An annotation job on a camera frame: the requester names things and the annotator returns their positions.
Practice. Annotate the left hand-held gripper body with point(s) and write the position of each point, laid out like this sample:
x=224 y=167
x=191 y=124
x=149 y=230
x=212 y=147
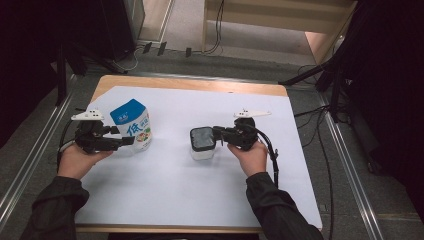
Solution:
x=88 y=135

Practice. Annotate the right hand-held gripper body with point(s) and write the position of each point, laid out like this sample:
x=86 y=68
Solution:
x=243 y=133

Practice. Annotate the clear jar with black lid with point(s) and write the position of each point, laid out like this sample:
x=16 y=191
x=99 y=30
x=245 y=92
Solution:
x=202 y=141

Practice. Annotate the white and blue salt bag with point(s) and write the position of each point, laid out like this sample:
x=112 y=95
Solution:
x=133 y=126

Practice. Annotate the person's right hand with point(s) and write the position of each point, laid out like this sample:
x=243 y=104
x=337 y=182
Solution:
x=251 y=160

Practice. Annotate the person's left hand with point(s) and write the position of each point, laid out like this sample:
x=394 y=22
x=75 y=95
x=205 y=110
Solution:
x=78 y=161

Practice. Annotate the wooden table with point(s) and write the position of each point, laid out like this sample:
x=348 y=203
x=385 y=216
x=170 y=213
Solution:
x=200 y=83

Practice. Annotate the black metal stand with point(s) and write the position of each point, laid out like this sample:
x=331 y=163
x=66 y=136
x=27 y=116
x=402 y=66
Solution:
x=61 y=83

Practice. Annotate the white table mat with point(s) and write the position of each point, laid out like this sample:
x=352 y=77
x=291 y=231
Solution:
x=186 y=190

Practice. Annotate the black tripod stand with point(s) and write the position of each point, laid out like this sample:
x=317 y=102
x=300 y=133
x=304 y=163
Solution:
x=335 y=93

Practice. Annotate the dark cabinet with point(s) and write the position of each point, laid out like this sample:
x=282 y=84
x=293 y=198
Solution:
x=116 y=26

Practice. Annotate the dark curtain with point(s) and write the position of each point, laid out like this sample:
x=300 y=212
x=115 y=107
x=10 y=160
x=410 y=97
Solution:
x=393 y=83
x=26 y=50

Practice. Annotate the metal floor rail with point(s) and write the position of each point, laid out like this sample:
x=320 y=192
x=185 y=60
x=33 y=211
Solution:
x=33 y=160
x=353 y=180

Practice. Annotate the small black floor bracket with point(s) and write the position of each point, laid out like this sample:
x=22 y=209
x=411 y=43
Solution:
x=162 y=48
x=147 y=47
x=188 y=52

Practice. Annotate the light wooden shelf frame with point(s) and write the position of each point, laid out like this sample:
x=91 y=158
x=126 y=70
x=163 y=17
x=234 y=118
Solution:
x=266 y=26

